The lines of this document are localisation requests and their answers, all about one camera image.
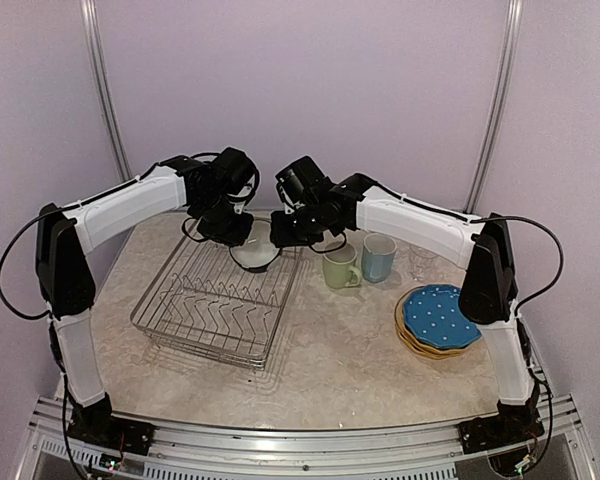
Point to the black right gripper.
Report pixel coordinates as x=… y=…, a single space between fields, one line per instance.
x=281 y=238

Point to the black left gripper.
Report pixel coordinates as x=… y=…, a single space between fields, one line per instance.
x=239 y=236

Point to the teal and white bowl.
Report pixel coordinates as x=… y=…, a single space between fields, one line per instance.
x=257 y=252

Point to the light green mug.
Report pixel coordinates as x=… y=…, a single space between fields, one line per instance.
x=339 y=268

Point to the light blue faceted cup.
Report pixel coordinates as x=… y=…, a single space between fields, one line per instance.
x=377 y=257

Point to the clear glass cup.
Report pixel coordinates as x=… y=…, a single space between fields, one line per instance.
x=421 y=262

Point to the blue plate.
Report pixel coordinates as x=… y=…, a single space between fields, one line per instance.
x=431 y=313

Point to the yellow polka dot plate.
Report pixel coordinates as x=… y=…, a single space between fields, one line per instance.
x=432 y=353

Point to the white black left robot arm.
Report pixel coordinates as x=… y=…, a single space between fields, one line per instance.
x=213 y=188

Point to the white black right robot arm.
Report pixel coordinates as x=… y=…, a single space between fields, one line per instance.
x=481 y=246

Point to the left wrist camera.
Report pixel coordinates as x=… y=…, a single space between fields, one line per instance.
x=246 y=195

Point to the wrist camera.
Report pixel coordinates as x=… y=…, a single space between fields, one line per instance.
x=246 y=195
x=288 y=206

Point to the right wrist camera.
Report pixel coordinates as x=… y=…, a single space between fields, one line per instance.
x=288 y=206

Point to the steel wire dish rack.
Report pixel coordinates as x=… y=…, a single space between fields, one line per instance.
x=203 y=303

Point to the front aluminium rail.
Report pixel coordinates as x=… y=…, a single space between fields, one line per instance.
x=181 y=450

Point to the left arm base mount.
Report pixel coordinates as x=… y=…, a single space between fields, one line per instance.
x=114 y=433

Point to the right aluminium frame post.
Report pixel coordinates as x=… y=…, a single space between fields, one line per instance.
x=498 y=103

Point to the aluminium frame post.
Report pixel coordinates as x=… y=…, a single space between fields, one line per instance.
x=98 y=65
x=498 y=103

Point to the left aluminium frame post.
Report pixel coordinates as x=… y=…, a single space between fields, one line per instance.
x=98 y=65

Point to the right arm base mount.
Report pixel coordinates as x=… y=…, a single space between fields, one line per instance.
x=493 y=432

